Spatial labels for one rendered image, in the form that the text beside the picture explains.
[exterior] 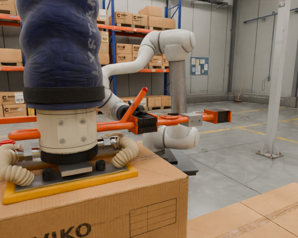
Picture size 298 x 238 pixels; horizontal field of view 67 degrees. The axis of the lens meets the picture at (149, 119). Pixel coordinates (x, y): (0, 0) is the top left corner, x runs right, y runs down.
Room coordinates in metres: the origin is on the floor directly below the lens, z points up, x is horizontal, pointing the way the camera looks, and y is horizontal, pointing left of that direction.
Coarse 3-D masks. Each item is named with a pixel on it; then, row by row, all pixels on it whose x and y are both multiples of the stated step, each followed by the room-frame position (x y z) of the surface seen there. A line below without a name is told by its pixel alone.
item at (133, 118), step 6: (132, 114) 0.82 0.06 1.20; (150, 114) 0.80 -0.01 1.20; (132, 120) 0.76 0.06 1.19; (138, 120) 0.74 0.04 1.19; (144, 120) 0.74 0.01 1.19; (150, 120) 0.75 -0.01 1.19; (156, 120) 0.76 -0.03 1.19; (138, 126) 0.74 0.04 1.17; (144, 126) 0.75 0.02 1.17; (150, 126) 0.76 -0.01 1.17; (156, 126) 0.77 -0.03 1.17; (132, 132) 0.76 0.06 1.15; (144, 132) 0.74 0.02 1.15
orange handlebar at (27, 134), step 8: (0, 120) 0.81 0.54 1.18; (8, 120) 0.82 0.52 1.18; (16, 120) 0.83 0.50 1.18; (24, 120) 0.84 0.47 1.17; (32, 120) 0.85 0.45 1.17; (128, 120) 0.78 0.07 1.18; (160, 120) 0.79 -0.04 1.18; (168, 120) 0.80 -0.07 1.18; (176, 120) 0.82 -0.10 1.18; (184, 120) 0.83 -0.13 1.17; (32, 128) 0.65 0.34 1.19; (104, 128) 0.69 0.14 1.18; (112, 128) 0.71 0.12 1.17; (120, 128) 0.72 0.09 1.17; (128, 128) 0.74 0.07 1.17; (8, 136) 0.59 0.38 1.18; (16, 136) 0.59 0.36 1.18; (24, 136) 0.59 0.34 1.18; (32, 136) 0.60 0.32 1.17; (40, 136) 0.61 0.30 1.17
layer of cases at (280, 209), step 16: (272, 192) 1.44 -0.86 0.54; (288, 192) 1.44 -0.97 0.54; (224, 208) 1.25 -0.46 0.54; (240, 208) 1.25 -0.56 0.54; (256, 208) 1.25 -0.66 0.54; (272, 208) 1.25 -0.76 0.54; (288, 208) 1.25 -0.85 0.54; (192, 224) 1.10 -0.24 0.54; (208, 224) 1.10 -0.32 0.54; (224, 224) 1.10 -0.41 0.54; (240, 224) 1.10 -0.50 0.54; (256, 224) 1.10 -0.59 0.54; (272, 224) 1.10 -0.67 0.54; (288, 224) 1.10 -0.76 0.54
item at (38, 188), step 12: (48, 168) 0.57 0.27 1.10; (96, 168) 0.61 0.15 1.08; (108, 168) 0.63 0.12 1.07; (120, 168) 0.63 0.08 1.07; (132, 168) 0.64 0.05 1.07; (36, 180) 0.55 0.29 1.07; (48, 180) 0.55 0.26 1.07; (60, 180) 0.55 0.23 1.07; (72, 180) 0.55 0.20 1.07; (84, 180) 0.56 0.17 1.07; (96, 180) 0.57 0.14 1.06; (108, 180) 0.58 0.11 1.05; (12, 192) 0.50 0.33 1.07; (24, 192) 0.50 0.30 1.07; (36, 192) 0.50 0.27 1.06; (48, 192) 0.51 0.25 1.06; (60, 192) 0.52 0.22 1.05
